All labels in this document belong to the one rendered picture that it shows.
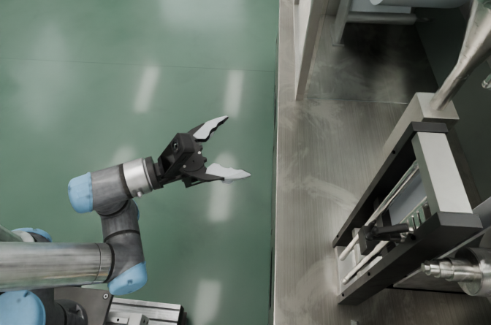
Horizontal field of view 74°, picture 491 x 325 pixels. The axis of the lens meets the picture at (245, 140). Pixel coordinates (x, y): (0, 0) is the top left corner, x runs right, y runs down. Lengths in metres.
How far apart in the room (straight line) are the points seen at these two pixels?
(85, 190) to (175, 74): 2.09
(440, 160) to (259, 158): 1.72
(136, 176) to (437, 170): 0.52
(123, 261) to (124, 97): 2.03
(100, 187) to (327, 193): 0.66
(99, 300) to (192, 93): 1.77
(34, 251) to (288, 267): 0.60
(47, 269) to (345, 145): 0.90
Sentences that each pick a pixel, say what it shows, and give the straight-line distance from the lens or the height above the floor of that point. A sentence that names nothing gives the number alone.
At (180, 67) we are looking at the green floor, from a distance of 2.77.
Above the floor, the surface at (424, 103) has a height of 1.17.
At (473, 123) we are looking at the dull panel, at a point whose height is 0.99.
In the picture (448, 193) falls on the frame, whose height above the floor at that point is 1.44.
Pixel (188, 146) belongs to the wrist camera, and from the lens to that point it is 0.62.
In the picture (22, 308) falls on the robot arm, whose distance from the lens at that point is 0.91.
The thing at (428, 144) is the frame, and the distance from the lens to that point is 0.53.
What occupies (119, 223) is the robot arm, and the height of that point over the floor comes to 1.15.
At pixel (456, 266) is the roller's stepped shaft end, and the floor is 1.35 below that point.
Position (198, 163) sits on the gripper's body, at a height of 1.24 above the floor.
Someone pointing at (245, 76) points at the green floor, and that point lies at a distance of 2.65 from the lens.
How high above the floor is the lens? 1.82
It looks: 55 degrees down
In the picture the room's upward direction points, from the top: straight up
